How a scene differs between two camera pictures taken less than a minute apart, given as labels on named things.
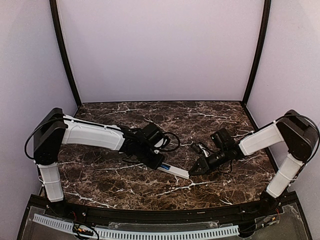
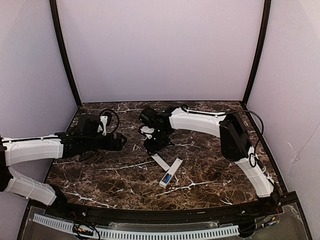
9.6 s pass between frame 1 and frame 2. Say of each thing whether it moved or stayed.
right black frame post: stayed
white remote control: moved
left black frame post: stayed
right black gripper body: moved
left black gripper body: moved
